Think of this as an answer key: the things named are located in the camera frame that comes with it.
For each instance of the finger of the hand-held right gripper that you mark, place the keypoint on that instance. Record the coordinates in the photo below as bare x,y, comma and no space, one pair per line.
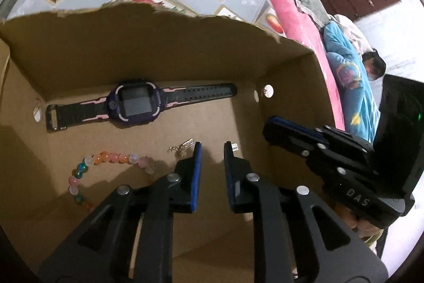
291,124
285,137

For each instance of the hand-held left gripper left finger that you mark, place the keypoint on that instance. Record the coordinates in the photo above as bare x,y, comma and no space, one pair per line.
197,170

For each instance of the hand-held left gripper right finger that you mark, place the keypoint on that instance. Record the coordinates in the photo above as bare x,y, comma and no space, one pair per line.
228,170

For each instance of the small silver charm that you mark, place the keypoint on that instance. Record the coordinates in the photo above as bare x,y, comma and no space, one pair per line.
234,146

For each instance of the gold earrings with silver charm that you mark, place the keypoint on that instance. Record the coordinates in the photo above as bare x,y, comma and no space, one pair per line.
180,147

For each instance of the purple black smartwatch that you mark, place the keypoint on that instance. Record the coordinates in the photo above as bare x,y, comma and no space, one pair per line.
132,102

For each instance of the brown cardboard box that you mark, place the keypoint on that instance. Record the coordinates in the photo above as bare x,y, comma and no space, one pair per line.
132,47

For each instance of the person's right hand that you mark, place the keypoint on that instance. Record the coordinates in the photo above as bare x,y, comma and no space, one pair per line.
364,230

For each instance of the blue printed quilt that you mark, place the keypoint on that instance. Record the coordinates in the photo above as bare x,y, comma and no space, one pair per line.
351,87

